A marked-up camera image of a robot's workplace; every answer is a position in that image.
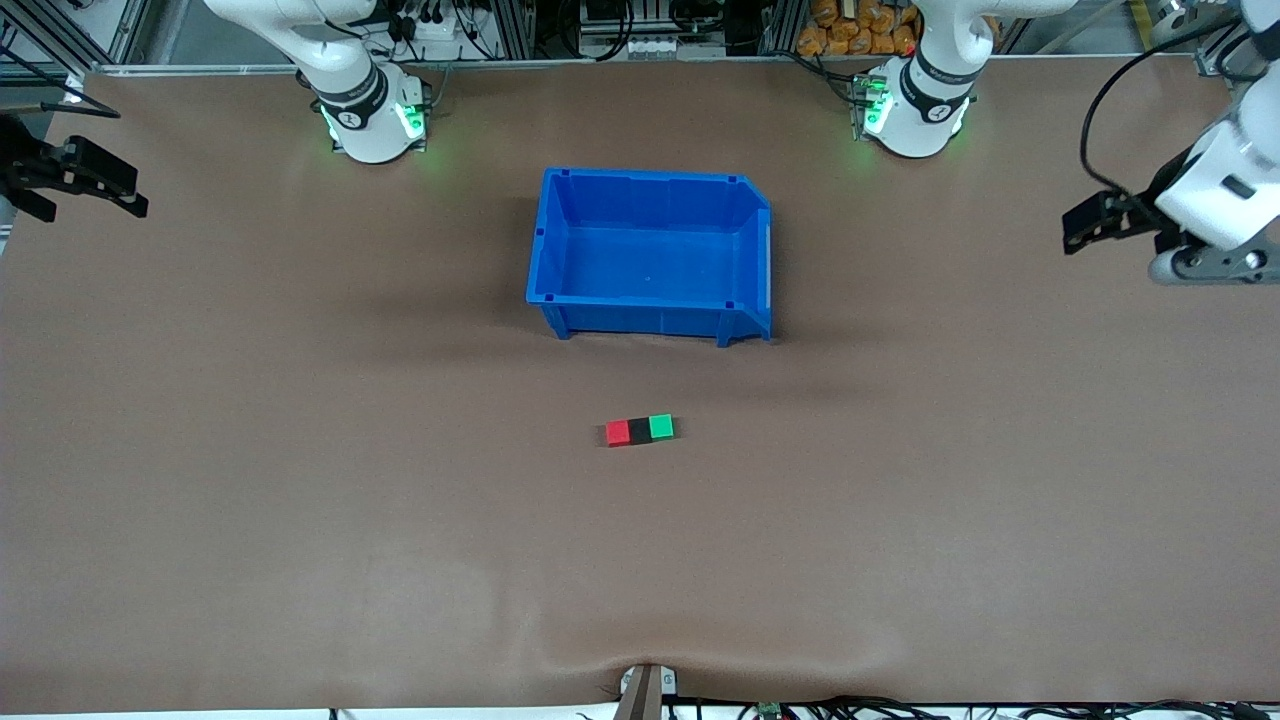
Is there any orange mesh bag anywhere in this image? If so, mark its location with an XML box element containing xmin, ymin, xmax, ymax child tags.
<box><xmin>797</xmin><ymin>0</ymin><xmax>918</xmax><ymax>57</ymax></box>

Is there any white power strip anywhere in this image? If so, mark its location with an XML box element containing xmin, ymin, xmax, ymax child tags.
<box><xmin>395</xmin><ymin>15</ymin><xmax>471</xmax><ymax>61</ymax></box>

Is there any blue plastic storage bin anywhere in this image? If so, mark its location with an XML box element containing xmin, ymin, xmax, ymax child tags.
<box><xmin>526</xmin><ymin>167</ymin><xmax>774</xmax><ymax>348</ymax></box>

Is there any brown table mat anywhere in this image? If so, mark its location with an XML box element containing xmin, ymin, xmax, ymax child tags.
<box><xmin>0</xmin><ymin>55</ymin><xmax>1280</xmax><ymax>713</ymax></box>

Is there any white connector block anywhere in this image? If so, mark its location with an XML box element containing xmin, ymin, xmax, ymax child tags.
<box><xmin>580</xmin><ymin>35</ymin><xmax>701</xmax><ymax>61</ymax></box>

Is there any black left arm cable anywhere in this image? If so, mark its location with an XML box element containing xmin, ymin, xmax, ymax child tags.
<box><xmin>1078</xmin><ymin>18</ymin><xmax>1251</xmax><ymax>206</ymax></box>

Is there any aluminium frame profile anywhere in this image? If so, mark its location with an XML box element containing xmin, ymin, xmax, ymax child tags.
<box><xmin>0</xmin><ymin>0</ymin><xmax>151</xmax><ymax>76</ymax></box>
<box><xmin>1195</xmin><ymin>20</ymin><xmax>1261</xmax><ymax>81</ymax></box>

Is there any brown post with metal bracket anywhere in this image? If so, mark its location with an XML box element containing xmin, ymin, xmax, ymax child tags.
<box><xmin>614</xmin><ymin>663</ymin><xmax>678</xmax><ymax>720</ymax></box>

